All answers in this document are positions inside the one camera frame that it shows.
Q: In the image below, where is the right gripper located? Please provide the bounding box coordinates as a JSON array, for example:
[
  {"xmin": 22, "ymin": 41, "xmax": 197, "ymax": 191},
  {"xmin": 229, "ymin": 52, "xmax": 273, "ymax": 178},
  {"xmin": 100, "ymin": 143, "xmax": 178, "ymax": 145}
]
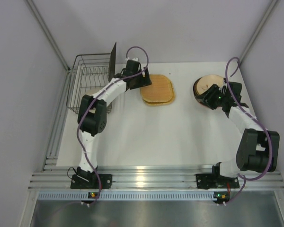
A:
[{"xmin": 196, "ymin": 84, "xmax": 229, "ymax": 110}]

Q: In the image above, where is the orange woven square plate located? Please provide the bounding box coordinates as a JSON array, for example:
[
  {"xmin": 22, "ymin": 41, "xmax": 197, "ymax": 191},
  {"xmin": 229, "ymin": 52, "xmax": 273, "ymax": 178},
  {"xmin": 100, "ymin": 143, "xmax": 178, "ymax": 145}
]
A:
[{"xmin": 140, "ymin": 74, "xmax": 172, "ymax": 102}]

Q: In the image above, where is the dark square plate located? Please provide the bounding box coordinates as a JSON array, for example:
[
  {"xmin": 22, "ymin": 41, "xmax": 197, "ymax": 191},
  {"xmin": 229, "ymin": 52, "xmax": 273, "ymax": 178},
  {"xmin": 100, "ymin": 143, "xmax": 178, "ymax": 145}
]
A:
[{"xmin": 108, "ymin": 43, "xmax": 116, "ymax": 82}]

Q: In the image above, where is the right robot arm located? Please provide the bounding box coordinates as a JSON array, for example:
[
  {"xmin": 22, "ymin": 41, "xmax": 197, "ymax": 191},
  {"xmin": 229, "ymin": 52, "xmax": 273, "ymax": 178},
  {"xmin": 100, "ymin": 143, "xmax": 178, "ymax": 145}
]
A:
[{"xmin": 204, "ymin": 82, "xmax": 280, "ymax": 188}]

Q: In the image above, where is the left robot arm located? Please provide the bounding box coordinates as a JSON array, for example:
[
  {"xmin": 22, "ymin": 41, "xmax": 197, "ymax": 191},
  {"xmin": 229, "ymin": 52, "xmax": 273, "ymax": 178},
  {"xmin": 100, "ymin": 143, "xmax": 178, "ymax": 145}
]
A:
[{"xmin": 77, "ymin": 60, "xmax": 152, "ymax": 188}]

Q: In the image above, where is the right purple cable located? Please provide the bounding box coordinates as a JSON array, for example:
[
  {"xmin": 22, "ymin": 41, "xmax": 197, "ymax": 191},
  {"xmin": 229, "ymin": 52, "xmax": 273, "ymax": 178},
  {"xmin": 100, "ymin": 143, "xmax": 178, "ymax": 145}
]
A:
[{"xmin": 214, "ymin": 56, "xmax": 274, "ymax": 205}]

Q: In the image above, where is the purple cable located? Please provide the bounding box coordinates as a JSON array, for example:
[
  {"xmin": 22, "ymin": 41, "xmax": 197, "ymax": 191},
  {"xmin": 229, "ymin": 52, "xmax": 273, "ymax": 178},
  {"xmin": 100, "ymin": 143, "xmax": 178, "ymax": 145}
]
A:
[
  {"xmin": 214, "ymin": 56, "xmax": 274, "ymax": 205},
  {"xmin": 76, "ymin": 46, "xmax": 150, "ymax": 206}
]

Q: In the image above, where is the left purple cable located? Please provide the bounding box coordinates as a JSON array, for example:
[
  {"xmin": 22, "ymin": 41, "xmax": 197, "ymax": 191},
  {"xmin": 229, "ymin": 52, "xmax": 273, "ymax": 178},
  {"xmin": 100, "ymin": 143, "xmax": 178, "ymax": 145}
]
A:
[{"xmin": 76, "ymin": 46, "xmax": 150, "ymax": 206}]

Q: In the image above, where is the dark wire dish rack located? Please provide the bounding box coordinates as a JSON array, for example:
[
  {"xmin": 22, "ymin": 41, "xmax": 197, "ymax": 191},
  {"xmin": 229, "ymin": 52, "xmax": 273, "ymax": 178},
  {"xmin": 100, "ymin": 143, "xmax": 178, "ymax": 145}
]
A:
[{"xmin": 66, "ymin": 53, "xmax": 111, "ymax": 114}]

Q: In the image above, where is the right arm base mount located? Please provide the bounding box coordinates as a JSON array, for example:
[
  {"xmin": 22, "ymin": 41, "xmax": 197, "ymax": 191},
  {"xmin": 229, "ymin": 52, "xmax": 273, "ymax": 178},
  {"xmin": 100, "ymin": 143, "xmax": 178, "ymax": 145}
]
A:
[{"xmin": 195, "ymin": 173, "xmax": 240, "ymax": 190}]

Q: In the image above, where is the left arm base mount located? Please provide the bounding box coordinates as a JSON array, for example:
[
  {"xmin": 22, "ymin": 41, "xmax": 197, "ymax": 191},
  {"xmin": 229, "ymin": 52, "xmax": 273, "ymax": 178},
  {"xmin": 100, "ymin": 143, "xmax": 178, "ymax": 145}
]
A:
[{"xmin": 70, "ymin": 174, "xmax": 113, "ymax": 189}]

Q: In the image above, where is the aluminium rail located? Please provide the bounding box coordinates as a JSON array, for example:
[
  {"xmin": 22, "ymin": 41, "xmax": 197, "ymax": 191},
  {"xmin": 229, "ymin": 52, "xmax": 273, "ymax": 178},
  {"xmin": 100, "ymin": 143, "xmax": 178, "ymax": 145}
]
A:
[{"xmin": 28, "ymin": 165, "xmax": 284, "ymax": 190}]

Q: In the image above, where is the slotted cable duct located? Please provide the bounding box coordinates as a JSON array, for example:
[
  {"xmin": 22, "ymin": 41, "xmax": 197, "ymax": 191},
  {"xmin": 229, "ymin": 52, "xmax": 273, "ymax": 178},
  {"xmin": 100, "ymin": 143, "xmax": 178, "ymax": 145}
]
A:
[{"xmin": 38, "ymin": 191, "xmax": 229, "ymax": 201}]

